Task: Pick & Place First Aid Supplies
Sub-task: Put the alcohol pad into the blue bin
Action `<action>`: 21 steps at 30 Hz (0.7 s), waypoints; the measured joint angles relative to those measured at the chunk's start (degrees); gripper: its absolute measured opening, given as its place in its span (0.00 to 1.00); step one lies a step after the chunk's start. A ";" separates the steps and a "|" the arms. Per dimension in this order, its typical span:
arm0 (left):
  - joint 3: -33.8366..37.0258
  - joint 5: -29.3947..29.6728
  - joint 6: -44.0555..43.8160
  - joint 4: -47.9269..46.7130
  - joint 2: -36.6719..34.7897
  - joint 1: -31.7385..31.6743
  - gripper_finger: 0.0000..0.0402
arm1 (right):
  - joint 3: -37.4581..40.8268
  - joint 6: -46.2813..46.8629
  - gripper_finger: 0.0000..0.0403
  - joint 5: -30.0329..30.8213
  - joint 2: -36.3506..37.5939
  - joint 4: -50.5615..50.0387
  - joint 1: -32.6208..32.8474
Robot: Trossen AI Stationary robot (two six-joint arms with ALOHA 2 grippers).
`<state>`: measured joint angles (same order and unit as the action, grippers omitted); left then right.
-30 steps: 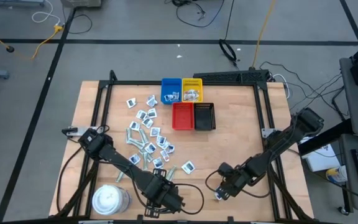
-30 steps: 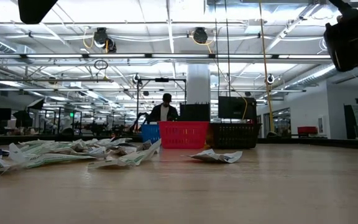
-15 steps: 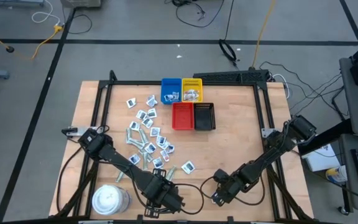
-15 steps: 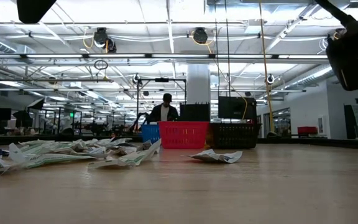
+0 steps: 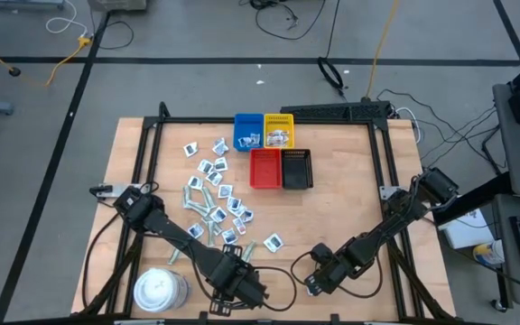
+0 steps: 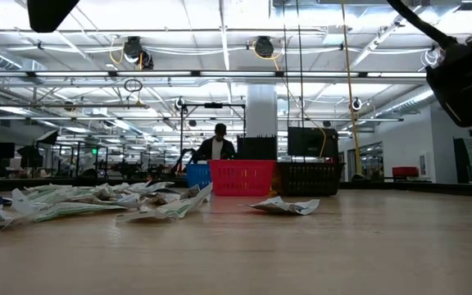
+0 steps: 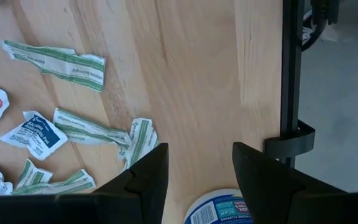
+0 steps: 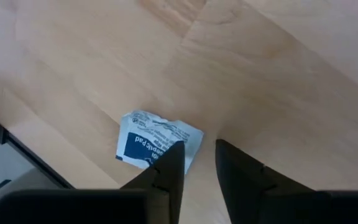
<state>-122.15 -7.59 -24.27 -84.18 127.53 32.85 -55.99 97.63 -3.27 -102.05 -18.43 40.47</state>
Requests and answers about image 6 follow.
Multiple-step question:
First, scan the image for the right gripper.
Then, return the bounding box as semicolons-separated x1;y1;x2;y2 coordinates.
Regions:
425;40;472;129

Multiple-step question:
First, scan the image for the red bin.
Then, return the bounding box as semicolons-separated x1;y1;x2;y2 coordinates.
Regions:
391;166;420;179

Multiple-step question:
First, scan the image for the black monitor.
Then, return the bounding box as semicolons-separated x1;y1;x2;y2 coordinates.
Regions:
287;126;340;159

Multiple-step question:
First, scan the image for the black plastic basket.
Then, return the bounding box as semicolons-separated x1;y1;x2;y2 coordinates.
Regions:
275;161;346;197

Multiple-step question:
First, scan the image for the white pillar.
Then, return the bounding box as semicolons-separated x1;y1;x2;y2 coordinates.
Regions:
246;84;279;138

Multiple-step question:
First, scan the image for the ceiling light strip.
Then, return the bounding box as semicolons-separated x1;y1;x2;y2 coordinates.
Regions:
0;70;429;79

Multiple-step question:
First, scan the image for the red plastic basket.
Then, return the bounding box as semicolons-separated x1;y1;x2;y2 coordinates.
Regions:
208;159;277;197

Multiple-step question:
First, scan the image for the person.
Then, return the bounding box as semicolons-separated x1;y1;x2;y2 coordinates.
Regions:
197;122;237;161

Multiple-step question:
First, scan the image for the blue plastic basket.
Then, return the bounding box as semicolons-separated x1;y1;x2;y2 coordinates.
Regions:
185;162;212;190

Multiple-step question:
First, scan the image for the silver ventilation duct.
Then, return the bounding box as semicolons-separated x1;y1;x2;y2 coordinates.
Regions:
377;84;438;118

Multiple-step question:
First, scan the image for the yellow hanging cable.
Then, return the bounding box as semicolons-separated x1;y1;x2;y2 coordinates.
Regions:
339;0;362;177

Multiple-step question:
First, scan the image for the black hanging cable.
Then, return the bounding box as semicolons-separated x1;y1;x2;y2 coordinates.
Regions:
283;0;290;129
296;0;306;129

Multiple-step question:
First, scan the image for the black background rig frame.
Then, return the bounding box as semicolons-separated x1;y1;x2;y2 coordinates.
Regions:
179;102;247;165

